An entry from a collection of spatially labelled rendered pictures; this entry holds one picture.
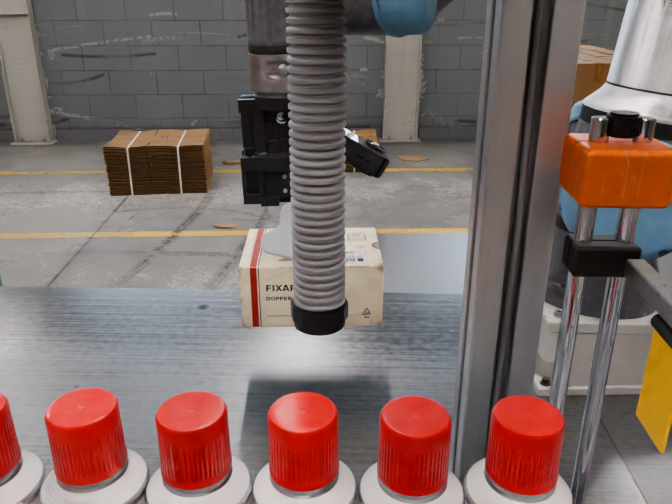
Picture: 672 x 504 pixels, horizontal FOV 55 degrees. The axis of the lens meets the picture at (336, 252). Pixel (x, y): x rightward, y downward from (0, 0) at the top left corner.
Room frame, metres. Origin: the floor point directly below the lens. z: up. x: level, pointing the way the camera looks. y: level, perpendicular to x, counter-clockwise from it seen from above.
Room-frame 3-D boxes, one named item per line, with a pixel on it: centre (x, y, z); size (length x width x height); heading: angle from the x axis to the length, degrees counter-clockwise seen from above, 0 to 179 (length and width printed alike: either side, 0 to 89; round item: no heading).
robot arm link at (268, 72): (0.71, 0.05, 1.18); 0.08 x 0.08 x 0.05
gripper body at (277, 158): (0.71, 0.06, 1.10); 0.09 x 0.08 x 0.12; 92
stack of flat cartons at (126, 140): (4.32, 1.19, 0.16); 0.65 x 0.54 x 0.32; 96
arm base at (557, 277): (0.71, -0.31, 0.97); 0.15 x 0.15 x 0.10
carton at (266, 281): (0.71, 0.03, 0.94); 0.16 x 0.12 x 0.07; 92
